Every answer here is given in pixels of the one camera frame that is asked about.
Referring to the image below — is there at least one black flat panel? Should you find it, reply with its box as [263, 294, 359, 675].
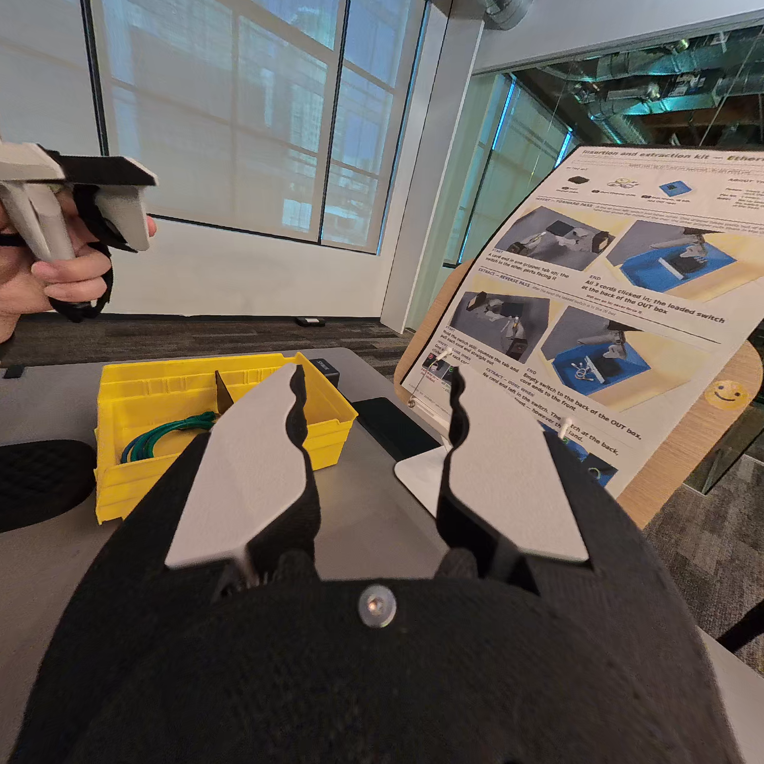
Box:
[351, 397, 445, 462]

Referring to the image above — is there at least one yellow smiley sticker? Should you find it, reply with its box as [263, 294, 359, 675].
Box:
[704, 382, 747, 413]

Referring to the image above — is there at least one metal ceiling duct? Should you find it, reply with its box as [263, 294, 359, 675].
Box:
[480, 0, 538, 37]

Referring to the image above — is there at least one printed instruction sheet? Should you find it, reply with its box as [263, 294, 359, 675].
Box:
[400, 143, 764, 499]

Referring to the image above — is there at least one green ethernet cable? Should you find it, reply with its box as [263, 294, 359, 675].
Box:
[121, 411, 218, 466]

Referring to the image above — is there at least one person's left hand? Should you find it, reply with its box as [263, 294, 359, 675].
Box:
[0, 192, 158, 346]

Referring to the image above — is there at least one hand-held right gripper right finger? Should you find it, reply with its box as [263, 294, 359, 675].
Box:
[436, 369, 592, 580]

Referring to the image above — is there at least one black textured armrest pad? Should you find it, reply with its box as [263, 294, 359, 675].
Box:
[0, 440, 97, 533]

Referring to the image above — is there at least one yellow plastic bin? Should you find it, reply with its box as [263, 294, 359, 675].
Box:
[94, 352, 359, 526]

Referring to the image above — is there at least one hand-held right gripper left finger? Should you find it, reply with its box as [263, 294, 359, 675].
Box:
[164, 363, 322, 583]

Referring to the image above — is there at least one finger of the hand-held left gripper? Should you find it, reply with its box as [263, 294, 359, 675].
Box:
[97, 158, 158, 253]

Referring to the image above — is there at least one large window with blind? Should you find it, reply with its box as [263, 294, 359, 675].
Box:
[80, 0, 431, 257]

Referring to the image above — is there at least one black power adapter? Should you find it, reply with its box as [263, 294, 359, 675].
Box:
[301, 351, 341, 389]

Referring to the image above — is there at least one black bin divider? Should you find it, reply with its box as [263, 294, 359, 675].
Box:
[214, 369, 240, 417]

